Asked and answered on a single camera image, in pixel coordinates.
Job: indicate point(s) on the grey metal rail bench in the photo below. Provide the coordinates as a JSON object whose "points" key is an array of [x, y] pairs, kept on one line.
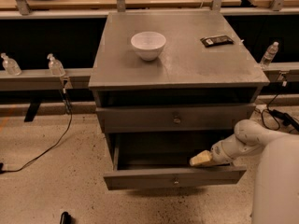
{"points": [[40, 78]]}

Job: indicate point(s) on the clear water bottle right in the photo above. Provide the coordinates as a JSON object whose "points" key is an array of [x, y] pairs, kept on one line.
{"points": [[269, 55]]}

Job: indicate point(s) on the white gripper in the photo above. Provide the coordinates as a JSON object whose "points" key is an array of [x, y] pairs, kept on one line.
{"points": [[219, 152]]}

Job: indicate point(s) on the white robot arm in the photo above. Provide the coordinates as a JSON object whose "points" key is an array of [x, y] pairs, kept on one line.
{"points": [[276, 186]]}

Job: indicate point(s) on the clear pump bottle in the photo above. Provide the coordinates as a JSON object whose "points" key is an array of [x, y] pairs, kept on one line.
{"points": [[55, 66]]}

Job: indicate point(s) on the grey top drawer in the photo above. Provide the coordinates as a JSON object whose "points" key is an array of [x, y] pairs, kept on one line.
{"points": [[168, 118]]}

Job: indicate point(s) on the clear bottle far left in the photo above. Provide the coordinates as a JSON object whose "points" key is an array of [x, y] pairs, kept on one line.
{"points": [[10, 65]]}

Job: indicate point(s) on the black object on floor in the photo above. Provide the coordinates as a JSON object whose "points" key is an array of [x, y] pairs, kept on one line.
{"points": [[65, 218]]}

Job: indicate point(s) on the grey drawer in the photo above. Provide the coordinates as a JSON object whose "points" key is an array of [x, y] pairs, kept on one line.
{"points": [[168, 118], [161, 160]]}

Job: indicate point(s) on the grey drawer cabinet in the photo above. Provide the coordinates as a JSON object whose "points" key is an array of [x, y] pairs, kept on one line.
{"points": [[182, 30]]}

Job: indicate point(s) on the white ceramic bowl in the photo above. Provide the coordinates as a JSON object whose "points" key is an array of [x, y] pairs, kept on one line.
{"points": [[148, 45]]}

